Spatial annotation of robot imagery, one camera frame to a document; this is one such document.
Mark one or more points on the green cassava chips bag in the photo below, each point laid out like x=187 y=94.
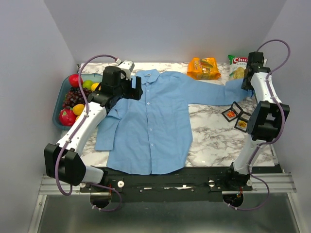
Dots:
x=237 y=67

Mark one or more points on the orange mango gummy bag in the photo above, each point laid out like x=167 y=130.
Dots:
x=203 y=69

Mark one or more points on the yellow toy lemon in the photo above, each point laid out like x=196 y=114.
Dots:
x=78 y=109

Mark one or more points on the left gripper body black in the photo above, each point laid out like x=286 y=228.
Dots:
x=118 y=90

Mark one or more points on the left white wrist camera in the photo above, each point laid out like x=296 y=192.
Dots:
x=126 y=68

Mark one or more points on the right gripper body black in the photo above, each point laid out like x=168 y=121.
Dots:
x=245 y=84

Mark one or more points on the black brooch box red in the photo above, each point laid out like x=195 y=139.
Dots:
x=232 y=112

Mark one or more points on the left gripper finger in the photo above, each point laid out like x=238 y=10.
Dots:
x=136 y=84
x=133 y=95

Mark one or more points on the green toy lime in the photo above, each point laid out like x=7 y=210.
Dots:
x=87 y=84

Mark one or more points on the pink toy dragon fruit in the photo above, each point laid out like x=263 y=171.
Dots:
x=67 y=117

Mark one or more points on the teal plastic fruit basin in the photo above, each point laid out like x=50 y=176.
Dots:
x=65 y=87

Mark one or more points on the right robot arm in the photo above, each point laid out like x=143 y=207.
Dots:
x=264 y=126

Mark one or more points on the red toy apple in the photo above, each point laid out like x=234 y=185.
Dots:
x=74 y=80

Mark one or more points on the black brooch box yellow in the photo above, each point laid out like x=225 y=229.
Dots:
x=242 y=121

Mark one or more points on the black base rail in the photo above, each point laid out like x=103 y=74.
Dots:
x=187 y=184

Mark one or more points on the light blue button shirt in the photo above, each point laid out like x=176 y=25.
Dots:
x=153 y=135

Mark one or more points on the orange toy fruit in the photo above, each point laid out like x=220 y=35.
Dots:
x=94 y=86

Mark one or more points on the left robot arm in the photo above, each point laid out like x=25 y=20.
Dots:
x=62 y=160

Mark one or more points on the dark toy grape bunch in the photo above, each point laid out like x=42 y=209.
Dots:
x=72 y=98

